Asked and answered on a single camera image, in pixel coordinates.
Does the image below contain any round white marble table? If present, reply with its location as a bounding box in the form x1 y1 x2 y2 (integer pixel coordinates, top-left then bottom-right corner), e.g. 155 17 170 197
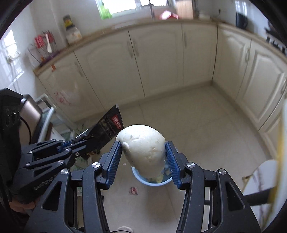
242 159 286 232

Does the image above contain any large jar with yellow label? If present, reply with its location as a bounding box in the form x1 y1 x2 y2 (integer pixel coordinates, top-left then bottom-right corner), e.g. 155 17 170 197
63 15 82 45

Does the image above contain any yellow snack bag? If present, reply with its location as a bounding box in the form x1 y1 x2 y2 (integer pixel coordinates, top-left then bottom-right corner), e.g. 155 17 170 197
269 99 286 210

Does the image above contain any black gas stove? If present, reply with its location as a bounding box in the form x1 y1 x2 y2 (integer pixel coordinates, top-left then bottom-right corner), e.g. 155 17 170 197
265 28 286 56

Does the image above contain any white steamed bun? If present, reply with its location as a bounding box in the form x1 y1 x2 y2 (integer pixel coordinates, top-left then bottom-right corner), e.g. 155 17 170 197
115 125 166 178

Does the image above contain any wooden cutting board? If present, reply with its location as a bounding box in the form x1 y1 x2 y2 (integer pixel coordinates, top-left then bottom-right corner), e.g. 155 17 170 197
176 0 194 19

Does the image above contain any kitchen window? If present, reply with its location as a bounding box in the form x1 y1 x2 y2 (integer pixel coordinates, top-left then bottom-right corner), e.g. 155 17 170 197
95 0 172 17

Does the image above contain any person left hand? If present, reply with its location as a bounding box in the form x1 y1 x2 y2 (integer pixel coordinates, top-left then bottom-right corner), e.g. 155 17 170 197
9 198 40 214

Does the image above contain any red utensil holder rack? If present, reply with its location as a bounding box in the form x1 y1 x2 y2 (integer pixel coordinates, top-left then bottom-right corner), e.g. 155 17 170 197
27 31 59 67

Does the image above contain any kitchen faucet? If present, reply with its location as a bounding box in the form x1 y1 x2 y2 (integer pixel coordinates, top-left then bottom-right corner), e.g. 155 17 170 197
148 0 155 19

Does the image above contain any black snack wrapper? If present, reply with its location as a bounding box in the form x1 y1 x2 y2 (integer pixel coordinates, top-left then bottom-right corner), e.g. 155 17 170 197
83 104 124 159

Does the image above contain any black electric kettle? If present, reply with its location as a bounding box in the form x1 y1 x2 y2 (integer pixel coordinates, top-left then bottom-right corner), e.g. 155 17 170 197
236 12 248 30

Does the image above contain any red dish basin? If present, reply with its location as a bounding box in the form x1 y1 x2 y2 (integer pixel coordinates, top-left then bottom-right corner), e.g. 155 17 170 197
159 10 179 20

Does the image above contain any red packet on floor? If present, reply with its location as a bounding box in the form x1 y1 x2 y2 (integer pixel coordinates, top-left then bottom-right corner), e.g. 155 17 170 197
129 186 138 196

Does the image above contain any blue trash bucket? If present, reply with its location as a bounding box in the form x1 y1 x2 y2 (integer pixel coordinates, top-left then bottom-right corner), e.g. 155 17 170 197
131 165 173 187

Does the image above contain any green bottle on windowsill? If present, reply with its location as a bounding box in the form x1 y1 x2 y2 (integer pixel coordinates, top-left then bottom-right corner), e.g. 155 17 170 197
99 3 112 20

